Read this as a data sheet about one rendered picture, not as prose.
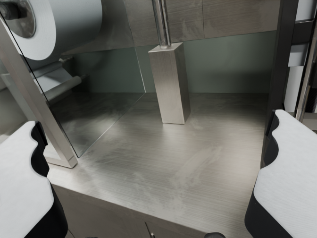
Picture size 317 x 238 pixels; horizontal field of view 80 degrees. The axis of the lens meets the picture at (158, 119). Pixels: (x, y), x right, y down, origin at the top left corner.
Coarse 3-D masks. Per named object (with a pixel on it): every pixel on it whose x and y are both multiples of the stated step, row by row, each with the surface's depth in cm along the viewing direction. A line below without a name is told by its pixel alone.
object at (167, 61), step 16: (160, 0) 53; (160, 16) 55; (160, 32) 58; (160, 48) 61; (176, 48) 58; (160, 64) 61; (176, 64) 59; (160, 80) 64; (176, 80) 62; (160, 96) 67; (176, 96) 65; (160, 112) 71; (176, 112) 68
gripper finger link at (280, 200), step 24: (288, 120) 9; (288, 144) 8; (312, 144) 8; (264, 168) 7; (288, 168) 7; (312, 168) 6; (264, 192) 6; (288, 192) 6; (312, 192) 6; (264, 216) 5; (288, 216) 5; (312, 216) 5
